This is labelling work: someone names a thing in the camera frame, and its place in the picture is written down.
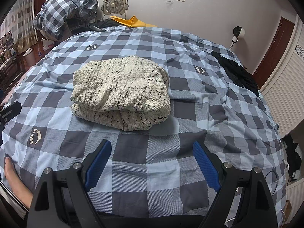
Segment pile of checkered bedding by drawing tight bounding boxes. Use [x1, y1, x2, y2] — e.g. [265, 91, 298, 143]
[33, 0, 99, 41]

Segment black clothes in wardrobe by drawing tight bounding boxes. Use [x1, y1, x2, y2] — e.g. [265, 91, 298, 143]
[281, 134, 302, 178]

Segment computer monitor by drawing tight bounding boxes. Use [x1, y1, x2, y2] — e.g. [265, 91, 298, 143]
[0, 31, 13, 57]

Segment person's bare leg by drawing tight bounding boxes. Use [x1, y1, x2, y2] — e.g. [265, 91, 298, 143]
[4, 158, 34, 211]

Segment black bag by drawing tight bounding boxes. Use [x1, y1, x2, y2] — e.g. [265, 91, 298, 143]
[71, 17, 124, 32]

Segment person's black striped shorts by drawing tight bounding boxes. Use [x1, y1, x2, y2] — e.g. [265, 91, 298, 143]
[0, 183, 30, 228]

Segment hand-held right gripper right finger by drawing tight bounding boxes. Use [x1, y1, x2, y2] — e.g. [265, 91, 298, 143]
[192, 141, 278, 228]

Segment blue grey checkered bed cover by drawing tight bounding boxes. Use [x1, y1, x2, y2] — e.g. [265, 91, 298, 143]
[0, 26, 289, 219]

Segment dark wooden desk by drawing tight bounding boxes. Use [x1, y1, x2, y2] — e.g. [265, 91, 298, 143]
[0, 52, 25, 91]

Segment pale waste bin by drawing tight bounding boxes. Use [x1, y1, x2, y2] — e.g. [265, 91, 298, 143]
[22, 48, 36, 64]

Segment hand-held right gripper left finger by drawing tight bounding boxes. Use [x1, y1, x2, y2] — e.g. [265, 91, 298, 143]
[27, 139, 112, 228]

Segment beige box fan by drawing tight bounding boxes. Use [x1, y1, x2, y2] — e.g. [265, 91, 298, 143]
[103, 0, 127, 19]

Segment yellow cloth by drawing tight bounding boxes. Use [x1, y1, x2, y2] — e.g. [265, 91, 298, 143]
[110, 15, 158, 28]

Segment cream plaid knit shirt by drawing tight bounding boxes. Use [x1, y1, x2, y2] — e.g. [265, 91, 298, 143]
[70, 55, 171, 131]

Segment patterned curtain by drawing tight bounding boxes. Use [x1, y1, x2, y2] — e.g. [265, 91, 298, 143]
[0, 0, 40, 55]

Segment white slatted wardrobe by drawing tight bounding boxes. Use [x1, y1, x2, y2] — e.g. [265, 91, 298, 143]
[259, 14, 304, 140]

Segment black clothing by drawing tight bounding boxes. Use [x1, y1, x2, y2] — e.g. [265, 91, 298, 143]
[210, 51, 259, 97]

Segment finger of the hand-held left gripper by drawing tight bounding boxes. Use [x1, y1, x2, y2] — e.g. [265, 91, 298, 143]
[0, 101, 22, 124]

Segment white plastic bag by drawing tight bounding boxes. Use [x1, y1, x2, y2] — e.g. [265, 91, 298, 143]
[41, 38, 56, 51]

